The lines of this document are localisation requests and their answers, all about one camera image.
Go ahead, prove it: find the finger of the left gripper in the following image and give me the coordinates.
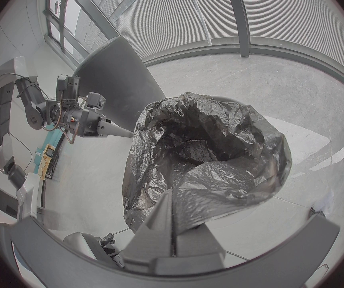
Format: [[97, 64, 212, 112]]
[[99, 117, 134, 138]]

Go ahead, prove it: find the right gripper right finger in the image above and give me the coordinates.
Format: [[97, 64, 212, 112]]
[[174, 223, 225, 267]]

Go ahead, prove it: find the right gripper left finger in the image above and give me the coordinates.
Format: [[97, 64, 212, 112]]
[[123, 188, 175, 267]]

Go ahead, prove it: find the black plastic bag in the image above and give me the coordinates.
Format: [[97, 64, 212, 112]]
[[122, 92, 293, 235]]

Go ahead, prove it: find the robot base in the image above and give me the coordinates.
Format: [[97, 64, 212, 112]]
[[0, 173, 124, 269]]

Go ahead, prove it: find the dark grey round chair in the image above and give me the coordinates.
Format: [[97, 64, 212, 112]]
[[74, 36, 167, 137]]

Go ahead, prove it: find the crumpled white paper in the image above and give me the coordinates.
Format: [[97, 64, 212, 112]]
[[314, 192, 335, 215]]

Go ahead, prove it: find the window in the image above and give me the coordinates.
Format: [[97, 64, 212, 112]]
[[43, 0, 344, 101]]

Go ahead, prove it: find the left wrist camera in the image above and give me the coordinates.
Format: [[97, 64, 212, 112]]
[[86, 92, 106, 111]]

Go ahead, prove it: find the black cable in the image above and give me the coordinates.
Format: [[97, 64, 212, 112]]
[[225, 250, 250, 261]]

